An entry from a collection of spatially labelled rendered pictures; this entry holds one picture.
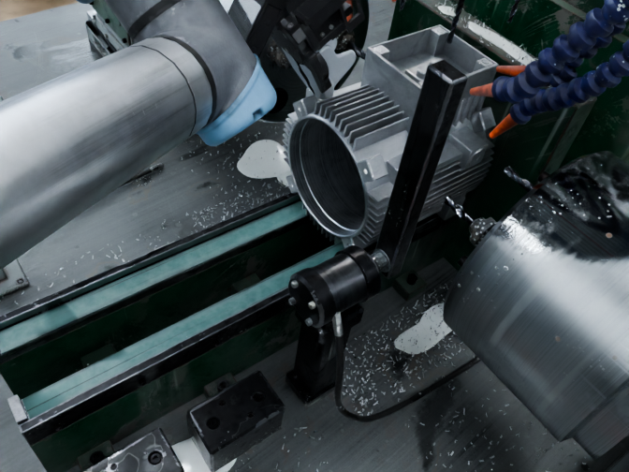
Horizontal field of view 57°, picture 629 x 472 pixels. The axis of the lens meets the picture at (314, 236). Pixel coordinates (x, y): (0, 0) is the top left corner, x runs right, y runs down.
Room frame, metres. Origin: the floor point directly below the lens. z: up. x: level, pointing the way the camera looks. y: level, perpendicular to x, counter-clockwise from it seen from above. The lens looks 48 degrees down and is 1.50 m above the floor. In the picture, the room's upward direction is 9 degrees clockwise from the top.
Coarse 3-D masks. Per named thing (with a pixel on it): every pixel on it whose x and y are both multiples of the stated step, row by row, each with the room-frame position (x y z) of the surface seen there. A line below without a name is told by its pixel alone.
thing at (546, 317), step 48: (528, 192) 0.41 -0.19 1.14; (576, 192) 0.40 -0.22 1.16; (624, 192) 0.41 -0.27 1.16; (480, 240) 0.42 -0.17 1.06; (528, 240) 0.36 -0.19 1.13; (576, 240) 0.36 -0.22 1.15; (624, 240) 0.36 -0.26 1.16; (480, 288) 0.35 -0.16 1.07; (528, 288) 0.33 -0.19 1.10; (576, 288) 0.32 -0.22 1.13; (624, 288) 0.31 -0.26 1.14; (480, 336) 0.33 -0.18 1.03; (528, 336) 0.30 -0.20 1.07; (576, 336) 0.29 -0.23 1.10; (624, 336) 0.28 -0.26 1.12; (528, 384) 0.28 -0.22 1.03; (576, 384) 0.26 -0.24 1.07; (624, 384) 0.25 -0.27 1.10; (576, 432) 0.25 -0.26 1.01; (624, 432) 0.23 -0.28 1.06
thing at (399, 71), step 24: (384, 48) 0.62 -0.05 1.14; (408, 48) 0.66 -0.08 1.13; (432, 48) 0.67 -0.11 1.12; (456, 48) 0.67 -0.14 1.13; (384, 72) 0.59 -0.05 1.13; (408, 72) 0.61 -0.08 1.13; (480, 72) 0.60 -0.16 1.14; (408, 96) 0.56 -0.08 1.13; (480, 96) 0.62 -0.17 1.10; (456, 120) 0.59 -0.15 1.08
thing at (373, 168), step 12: (312, 96) 0.58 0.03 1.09; (300, 108) 0.57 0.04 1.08; (312, 108) 0.57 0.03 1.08; (480, 120) 0.60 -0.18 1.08; (492, 120) 0.61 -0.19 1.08; (372, 156) 0.49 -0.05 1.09; (360, 168) 0.49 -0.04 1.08; (372, 168) 0.48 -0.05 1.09; (384, 168) 0.48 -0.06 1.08; (288, 180) 0.58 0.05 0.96; (372, 180) 0.47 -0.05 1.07; (348, 240) 0.48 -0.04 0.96
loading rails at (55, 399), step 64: (192, 256) 0.45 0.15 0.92; (256, 256) 0.50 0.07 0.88; (320, 256) 0.48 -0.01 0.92; (0, 320) 0.31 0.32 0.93; (64, 320) 0.33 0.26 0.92; (128, 320) 0.37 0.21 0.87; (192, 320) 0.36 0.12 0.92; (256, 320) 0.38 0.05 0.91; (64, 384) 0.26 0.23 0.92; (128, 384) 0.27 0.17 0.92; (192, 384) 0.32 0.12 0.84; (64, 448) 0.22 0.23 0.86
